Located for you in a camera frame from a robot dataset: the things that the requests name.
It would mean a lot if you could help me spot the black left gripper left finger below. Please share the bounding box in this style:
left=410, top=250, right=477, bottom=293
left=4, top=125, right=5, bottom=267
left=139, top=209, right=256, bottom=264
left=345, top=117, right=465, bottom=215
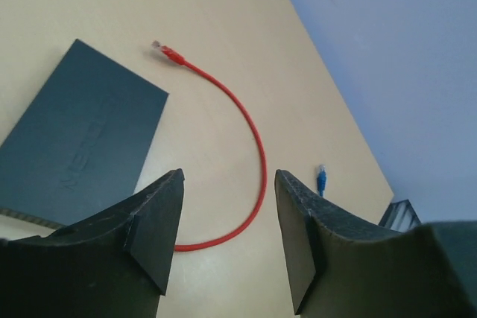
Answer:
left=1, top=169, right=184, bottom=317

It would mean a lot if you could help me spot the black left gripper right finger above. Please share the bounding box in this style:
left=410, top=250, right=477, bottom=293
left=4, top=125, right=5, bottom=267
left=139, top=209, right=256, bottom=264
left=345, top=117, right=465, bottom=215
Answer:
left=275, top=170, right=476, bottom=317

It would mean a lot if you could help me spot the blue ethernet cable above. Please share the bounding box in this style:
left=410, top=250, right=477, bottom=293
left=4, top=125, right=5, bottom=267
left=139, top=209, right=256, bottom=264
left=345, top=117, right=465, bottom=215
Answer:
left=315, top=163, right=329, bottom=197

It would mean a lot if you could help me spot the black network switch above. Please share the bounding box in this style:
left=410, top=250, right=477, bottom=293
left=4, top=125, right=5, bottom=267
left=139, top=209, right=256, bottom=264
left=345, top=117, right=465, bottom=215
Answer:
left=1, top=40, right=168, bottom=229

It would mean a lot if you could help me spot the red ethernet cable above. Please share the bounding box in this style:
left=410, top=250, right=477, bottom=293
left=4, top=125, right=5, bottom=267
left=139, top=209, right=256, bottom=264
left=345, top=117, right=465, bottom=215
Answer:
left=150, top=39, right=268, bottom=252

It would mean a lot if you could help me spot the aluminium frame rail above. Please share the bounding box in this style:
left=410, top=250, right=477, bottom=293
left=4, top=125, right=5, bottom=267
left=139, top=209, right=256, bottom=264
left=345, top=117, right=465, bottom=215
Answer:
left=379, top=200, right=421, bottom=232

